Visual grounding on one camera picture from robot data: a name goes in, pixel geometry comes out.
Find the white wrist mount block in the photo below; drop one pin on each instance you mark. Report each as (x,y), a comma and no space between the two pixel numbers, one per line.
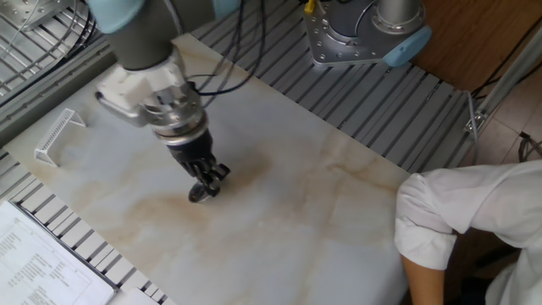
(131,91)

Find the marble pattern board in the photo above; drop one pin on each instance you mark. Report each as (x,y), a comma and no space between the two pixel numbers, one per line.
(254,220)

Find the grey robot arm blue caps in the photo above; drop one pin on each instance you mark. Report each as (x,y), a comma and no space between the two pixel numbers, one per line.
(144,38)

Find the white perforated bracket stand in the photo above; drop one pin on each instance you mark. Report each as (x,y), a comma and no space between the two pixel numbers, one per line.
(53,135)

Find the bare forearm of person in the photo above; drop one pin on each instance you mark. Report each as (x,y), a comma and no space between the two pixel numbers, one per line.
(421,284)

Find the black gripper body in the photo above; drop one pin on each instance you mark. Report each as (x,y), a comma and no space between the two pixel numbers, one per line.
(192,152)

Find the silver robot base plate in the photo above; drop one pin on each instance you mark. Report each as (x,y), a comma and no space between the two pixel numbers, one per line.
(322,44)

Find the grey aluminium profile bar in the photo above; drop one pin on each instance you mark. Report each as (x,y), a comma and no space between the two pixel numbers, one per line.
(51,93)

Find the printed paper sheet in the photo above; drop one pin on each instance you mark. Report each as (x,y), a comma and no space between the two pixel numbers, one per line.
(38,262)

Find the silver drilled metal plate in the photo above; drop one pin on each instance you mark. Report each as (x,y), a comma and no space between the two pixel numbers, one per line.
(29,10)

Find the small round steel plate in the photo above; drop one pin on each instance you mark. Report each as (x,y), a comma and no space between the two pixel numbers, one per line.
(195,195)

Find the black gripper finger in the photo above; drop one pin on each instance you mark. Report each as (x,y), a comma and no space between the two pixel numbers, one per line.
(216,173)
(198,173)

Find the yellow tag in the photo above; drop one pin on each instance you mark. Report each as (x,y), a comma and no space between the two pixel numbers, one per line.
(310,6)

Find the aluminium frame post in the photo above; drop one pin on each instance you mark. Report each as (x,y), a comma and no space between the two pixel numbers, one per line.
(508,80)

